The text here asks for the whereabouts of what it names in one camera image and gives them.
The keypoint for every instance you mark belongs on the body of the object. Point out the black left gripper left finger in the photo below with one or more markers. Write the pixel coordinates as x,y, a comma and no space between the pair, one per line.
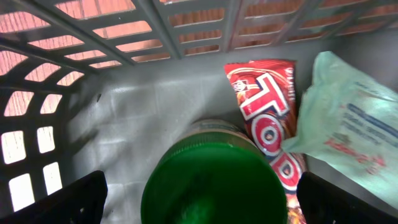
80,202

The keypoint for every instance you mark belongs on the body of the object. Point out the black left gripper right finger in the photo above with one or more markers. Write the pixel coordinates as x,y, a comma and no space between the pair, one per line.
323,202

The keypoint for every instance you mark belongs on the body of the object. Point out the light green tissue pack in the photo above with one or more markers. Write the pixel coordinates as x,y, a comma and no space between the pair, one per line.
349,120

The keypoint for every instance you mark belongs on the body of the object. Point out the green lid jar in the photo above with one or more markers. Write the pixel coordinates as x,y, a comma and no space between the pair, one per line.
213,173

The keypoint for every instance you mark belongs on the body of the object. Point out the red chocolate bar wrapper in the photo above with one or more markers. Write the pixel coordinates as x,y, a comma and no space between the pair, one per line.
266,98

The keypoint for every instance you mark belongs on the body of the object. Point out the grey plastic basket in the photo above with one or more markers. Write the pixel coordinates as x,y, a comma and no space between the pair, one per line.
110,85

